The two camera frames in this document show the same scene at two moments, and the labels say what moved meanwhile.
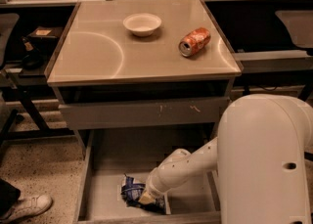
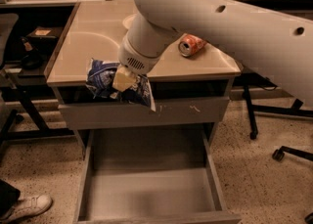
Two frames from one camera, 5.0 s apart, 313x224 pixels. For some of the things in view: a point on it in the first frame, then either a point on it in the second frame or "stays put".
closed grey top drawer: [99, 115] stays put
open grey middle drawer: [108, 156] stays put
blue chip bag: [131, 193] to [100, 78]
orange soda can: [194, 41] stays put
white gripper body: [156, 185] to [133, 59]
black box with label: [45, 36] stays put
